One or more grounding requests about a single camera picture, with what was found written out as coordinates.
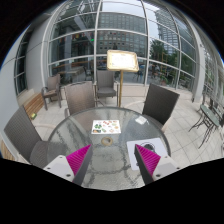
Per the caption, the brown wicker chair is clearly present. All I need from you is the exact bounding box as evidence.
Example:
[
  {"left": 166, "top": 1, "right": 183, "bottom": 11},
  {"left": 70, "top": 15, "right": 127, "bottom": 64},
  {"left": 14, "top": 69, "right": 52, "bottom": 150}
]
[{"left": 63, "top": 80, "right": 101, "bottom": 118}]

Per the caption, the gold menu display stand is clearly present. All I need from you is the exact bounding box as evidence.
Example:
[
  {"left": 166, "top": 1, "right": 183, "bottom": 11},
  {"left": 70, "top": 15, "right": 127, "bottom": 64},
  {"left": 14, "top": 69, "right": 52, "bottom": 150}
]
[{"left": 106, "top": 49, "right": 140, "bottom": 108}]

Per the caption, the dark grey wicker chair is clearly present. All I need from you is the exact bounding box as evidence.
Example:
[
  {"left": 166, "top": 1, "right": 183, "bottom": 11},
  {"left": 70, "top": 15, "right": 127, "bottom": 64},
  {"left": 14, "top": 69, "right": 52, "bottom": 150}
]
[
  {"left": 3, "top": 104, "right": 51, "bottom": 169},
  {"left": 141, "top": 82, "right": 181, "bottom": 129}
]

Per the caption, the tan tape roll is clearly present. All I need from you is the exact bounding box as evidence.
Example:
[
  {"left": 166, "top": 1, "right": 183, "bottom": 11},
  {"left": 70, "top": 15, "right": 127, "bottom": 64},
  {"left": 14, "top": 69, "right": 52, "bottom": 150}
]
[{"left": 100, "top": 135, "right": 114, "bottom": 147}]

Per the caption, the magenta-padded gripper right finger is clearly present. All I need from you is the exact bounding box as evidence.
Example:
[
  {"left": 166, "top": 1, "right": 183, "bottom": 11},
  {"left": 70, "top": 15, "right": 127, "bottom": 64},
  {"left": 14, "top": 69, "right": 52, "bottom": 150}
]
[{"left": 133, "top": 143, "right": 182, "bottom": 185}]

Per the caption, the green metal bistro table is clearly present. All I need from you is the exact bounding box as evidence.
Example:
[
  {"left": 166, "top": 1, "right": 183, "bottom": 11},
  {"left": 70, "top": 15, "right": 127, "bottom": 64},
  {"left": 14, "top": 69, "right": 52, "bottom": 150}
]
[{"left": 188, "top": 104, "right": 221, "bottom": 150}]

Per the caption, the colourful picture menu card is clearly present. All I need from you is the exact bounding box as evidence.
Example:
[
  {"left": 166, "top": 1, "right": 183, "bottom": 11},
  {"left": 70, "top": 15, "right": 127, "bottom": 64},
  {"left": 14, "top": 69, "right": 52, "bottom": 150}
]
[{"left": 91, "top": 119, "right": 122, "bottom": 135}]

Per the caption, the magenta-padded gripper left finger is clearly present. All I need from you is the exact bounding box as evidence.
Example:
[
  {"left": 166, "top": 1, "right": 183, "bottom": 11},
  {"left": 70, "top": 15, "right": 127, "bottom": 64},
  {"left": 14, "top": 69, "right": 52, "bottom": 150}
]
[{"left": 43, "top": 143, "right": 94, "bottom": 186}]

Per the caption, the grey wicker armchair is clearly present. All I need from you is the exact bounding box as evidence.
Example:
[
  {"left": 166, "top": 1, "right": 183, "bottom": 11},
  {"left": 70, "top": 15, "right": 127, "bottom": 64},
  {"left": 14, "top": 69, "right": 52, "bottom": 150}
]
[{"left": 93, "top": 69, "right": 120, "bottom": 108}]

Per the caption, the wooden slat bench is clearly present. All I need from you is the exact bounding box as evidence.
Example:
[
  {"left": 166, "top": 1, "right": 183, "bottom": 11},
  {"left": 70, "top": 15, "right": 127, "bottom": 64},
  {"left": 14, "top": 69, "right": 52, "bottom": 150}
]
[
  {"left": 18, "top": 92, "right": 46, "bottom": 120},
  {"left": 0, "top": 139, "right": 17, "bottom": 162}
]

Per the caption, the small white card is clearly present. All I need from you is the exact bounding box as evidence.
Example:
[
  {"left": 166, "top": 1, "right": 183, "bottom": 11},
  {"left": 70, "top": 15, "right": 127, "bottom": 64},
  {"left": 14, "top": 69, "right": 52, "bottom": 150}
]
[{"left": 134, "top": 115, "right": 148, "bottom": 125}]

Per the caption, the brown wicker armchair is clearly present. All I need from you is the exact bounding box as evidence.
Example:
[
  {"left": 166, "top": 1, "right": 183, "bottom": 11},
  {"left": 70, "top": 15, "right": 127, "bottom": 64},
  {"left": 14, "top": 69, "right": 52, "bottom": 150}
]
[{"left": 40, "top": 73, "right": 63, "bottom": 111}]

